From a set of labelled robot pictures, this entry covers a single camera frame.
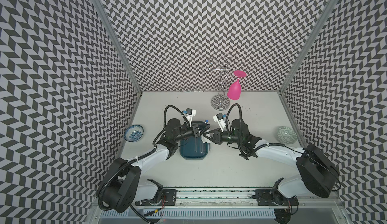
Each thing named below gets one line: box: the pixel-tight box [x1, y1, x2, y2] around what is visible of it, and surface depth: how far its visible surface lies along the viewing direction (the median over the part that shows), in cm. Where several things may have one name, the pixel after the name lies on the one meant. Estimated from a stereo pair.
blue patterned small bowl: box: [123, 124, 145, 143], surface depth 95 cm
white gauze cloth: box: [201, 135, 212, 144], surface depth 77 cm
